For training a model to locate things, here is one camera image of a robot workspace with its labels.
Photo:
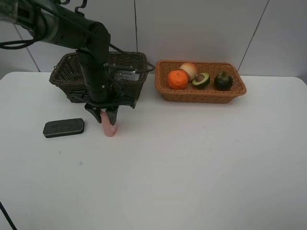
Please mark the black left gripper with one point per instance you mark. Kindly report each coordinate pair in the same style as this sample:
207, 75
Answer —
102, 91

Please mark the pink squeeze bottle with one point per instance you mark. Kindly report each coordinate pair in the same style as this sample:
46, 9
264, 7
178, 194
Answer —
109, 129

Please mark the black whiteboard eraser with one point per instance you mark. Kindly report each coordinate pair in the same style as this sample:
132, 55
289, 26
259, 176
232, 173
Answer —
67, 127

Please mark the orange mandarin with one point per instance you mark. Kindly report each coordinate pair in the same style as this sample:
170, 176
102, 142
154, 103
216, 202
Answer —
177, 80

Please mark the round bread bun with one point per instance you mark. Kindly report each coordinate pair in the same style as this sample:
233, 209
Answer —
190, 69

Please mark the half avocado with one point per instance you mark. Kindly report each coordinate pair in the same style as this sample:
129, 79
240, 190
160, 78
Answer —
201, 80

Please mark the dark mangosteen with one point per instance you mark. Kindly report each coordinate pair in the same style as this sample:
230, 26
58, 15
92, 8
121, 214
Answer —
223, 81

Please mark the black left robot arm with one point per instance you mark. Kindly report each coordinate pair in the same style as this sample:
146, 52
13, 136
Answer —
50, 22

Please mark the dark brown wicker basket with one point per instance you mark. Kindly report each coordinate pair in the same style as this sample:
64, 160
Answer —
67, 74

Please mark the orange wicker basket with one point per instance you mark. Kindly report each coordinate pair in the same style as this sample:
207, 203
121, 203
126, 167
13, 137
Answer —
191, 94

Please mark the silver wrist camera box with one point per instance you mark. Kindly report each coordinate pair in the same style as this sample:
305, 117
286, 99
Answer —
124, 73

